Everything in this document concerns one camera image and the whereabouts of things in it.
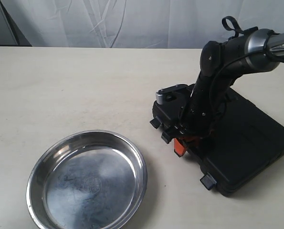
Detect white backdrop curtain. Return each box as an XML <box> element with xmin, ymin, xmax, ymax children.
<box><xmin>2</xmin><ymin>0</ymin><xmax>284</xmax><ymax>49</ymax></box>

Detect black plastic tool case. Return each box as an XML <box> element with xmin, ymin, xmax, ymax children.
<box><xmin>151</xmin><ymin>89</ymin><xmax>284</xmax><ymax>196</ymax></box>

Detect round stainless steel tray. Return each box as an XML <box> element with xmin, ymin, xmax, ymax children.
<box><xmin>26</xmin><ymin>130</ymin><xmax>147</xmax><ymax>229</ymax></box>

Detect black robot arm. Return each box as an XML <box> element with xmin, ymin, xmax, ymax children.
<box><xmin>174</xmin><ymin>27</ymin><xmax>284</xmax><ymax>156</ymax></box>

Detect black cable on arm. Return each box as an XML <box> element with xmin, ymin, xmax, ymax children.
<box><xmin>205</xmin><ymin>16</ymin><xmax>284</xmax><ymax>125</ymax></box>

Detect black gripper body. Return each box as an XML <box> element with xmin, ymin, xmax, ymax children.
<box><xmin>177</xmin><ymin>88</ymin><xmax>226</xmax><ymax>140</ymax></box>

